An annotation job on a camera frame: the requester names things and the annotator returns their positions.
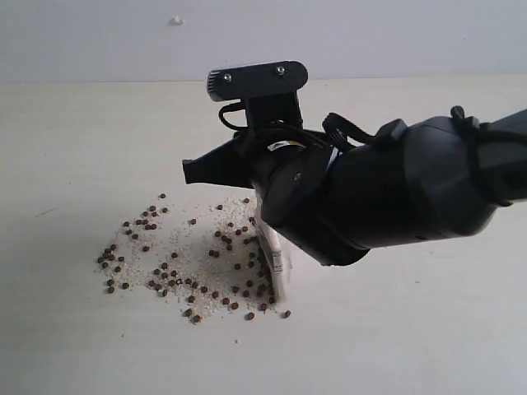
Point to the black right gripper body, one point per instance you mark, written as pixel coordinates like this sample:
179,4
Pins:
274,155

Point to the wooden paint brush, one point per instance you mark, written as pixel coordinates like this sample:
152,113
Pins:
278,258

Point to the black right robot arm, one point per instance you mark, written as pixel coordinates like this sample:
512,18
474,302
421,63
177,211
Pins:
339,193

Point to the pile of pellets and grains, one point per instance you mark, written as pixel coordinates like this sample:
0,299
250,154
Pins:
208,257

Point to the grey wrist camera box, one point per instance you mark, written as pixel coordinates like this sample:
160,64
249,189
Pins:
256,80

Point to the white blob on wall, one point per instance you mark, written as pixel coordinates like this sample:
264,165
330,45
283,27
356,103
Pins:
176,21

